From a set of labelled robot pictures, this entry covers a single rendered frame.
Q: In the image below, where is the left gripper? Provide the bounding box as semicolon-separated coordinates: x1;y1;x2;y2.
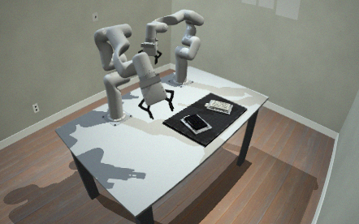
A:
138;42;162;65

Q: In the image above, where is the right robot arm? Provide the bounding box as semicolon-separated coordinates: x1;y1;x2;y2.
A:
94;24;161;122

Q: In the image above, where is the black well plate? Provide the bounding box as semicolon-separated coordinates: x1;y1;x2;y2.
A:
184;114;208;131

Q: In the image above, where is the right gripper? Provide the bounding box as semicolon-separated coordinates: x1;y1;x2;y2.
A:
138;82;175;120

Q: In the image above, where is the white rectangular frame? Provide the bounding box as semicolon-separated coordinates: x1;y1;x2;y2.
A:
180;118;212;135

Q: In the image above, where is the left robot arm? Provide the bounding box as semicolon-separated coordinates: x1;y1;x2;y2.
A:
141;10;204;85

